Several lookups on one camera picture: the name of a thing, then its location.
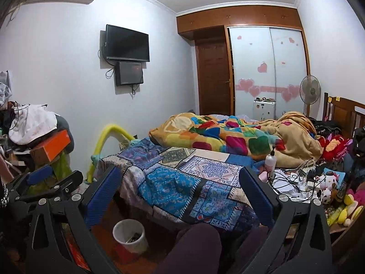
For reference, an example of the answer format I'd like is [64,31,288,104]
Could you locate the standing fan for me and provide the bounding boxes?
[299,75,322,117]

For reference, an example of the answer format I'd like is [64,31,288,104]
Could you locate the colourful heart print blanket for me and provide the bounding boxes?
[149,111,324,166]

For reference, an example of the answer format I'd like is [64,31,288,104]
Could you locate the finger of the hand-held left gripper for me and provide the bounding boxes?
[6,165,55,203]
[17,170,84,206]

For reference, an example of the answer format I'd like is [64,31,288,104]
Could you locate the orange box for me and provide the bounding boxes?
[30,129,71,163]

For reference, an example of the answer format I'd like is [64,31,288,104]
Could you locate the red packet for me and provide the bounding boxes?
[61,225,92,271]

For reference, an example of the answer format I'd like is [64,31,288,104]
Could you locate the white cloth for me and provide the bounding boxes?
[8,104,59,145]

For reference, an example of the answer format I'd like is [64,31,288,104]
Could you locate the white plastic bucket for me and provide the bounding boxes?
[112,219,149,264]

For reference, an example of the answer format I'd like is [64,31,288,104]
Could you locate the black clothing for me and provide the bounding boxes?
[312,120,343,137]

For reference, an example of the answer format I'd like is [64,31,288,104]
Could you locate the person's leg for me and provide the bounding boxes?
[228,225,286,274]
[155,224,223,274]

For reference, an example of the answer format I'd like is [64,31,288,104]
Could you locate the small white cabinet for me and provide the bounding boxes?
[253,98,277,122]

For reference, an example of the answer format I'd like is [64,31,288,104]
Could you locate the black wall television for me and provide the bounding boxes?
[102,24,150,63]

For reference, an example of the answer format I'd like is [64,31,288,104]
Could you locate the blue patterned quilt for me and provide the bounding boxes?
[98,137,274,232]

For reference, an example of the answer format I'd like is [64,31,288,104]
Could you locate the green cloth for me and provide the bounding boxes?
[29,151,70,195]

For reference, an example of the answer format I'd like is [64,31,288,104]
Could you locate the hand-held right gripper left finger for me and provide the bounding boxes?
[24,166,123,274]

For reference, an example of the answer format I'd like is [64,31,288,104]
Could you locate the red plush toy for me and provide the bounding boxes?
[319,135,352,162]

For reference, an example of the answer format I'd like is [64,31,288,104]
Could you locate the white pump lotion bottle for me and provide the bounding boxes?
[265,145,278,173]

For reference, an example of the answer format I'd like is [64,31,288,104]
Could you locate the brown wooden door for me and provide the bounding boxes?
[195,36,232,116]

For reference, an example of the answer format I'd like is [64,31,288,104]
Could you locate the small black wall monitor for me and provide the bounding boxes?
[115,61,144,87]

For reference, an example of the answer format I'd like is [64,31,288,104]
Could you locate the white wardrobe pink heart stickers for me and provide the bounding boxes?
[227,26,311,120]

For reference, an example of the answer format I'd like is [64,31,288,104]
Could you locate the wooden headboard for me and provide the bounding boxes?
[323,92,365,140]

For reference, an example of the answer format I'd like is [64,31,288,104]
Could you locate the tangle of black cables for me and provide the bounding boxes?
[269,160,323,197]

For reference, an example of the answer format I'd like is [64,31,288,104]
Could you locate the dark grey bundle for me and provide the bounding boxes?
[54,114,75,155]

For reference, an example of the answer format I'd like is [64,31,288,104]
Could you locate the wooden overhead cabinet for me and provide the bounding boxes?
[176,5,303,42]

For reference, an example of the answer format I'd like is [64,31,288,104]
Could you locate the yellow foam tube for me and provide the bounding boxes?
[91,124,137,183]

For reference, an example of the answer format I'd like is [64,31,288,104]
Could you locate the person's left leg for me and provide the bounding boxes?
[155,224,223,274]

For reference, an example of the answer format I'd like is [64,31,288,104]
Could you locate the pile of clothes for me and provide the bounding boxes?
[0,71,18,137]

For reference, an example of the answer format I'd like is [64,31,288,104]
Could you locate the person's right leg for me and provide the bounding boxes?
[228,225,286,274]

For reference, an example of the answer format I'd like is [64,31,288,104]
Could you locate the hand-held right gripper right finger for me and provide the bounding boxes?
[239,166,334,274]

